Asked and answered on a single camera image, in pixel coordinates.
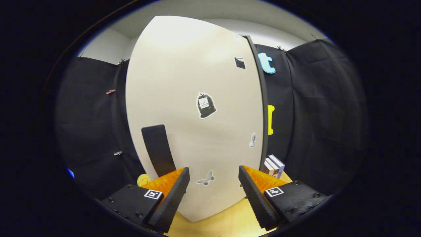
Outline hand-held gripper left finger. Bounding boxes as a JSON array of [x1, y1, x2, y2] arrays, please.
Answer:
[[100, 167, 190, 233]]

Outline black door handle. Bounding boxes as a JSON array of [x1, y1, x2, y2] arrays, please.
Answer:
[[141, 124, 176, 177]]

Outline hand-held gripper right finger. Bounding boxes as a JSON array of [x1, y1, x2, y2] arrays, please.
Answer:
[[238, 165, 329, 231]]

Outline black backdrop cloth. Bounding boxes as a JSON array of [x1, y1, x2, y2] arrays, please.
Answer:
[[54, 38, 367, 201]]

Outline grey shoe cabinet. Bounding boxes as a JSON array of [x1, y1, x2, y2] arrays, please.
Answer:
[[242, 35, 269, 162]]

